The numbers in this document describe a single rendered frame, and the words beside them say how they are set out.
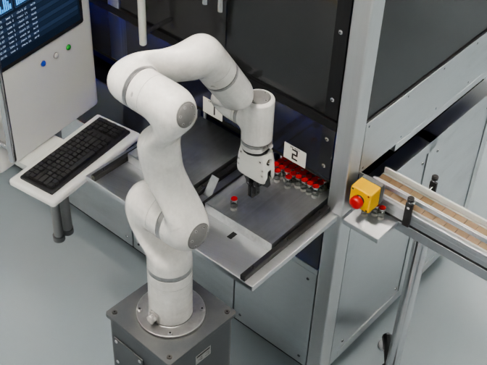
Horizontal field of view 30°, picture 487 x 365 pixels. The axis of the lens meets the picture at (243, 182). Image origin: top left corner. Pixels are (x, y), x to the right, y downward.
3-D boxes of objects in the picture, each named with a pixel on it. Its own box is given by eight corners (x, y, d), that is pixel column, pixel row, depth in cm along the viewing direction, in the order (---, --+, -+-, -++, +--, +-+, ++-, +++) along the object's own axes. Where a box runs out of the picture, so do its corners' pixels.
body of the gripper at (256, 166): (280, 145, 241) (277, 177, 248) (251, 129, 246) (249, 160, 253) (261, 158, 237) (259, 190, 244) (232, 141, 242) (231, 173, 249)
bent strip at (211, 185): (211, 188, 286) (211, 174, 282) (219, 193, 284) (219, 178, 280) (181, 211, 277) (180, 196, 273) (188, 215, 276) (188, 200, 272)
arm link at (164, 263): (169, 290, 231) (167, 221, 215) (119, 253, 240) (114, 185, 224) (202, 264, 238) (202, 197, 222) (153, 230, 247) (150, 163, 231)
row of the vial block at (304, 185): (275, 171, 292) (275, 160, 289) (319, 196, 284) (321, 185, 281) (270, 174, 291) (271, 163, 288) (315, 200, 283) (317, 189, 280)
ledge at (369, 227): (368, 200, 286) (369, 196, 285) (402, 220, 280) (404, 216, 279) (342, 223, 278) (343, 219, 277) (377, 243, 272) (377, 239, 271)
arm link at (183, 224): (173, 208, 235) (219, 240, 227) (139, 235, 229) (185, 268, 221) (153, 54, 199) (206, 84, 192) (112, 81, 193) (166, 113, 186)
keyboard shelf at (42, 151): (80, 110, 330) (80, 104, 329) (141, 138, 319) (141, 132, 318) (-10, 176, 302) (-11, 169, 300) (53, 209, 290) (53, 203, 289)
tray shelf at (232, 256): (189, 114, 317) (189, 110, 316) (351, 207, 284) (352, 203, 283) (85, 179, 289) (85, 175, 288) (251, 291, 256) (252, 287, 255)
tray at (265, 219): (275, 159, 297) (275, 150, 295) (339, 195, 285) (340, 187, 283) (204, 211, 277) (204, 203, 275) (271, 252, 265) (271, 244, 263)
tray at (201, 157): (200, 116, 314) (200, 107, 311) (257, 148, 301) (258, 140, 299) (127, 161, 294) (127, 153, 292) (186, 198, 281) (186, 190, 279)
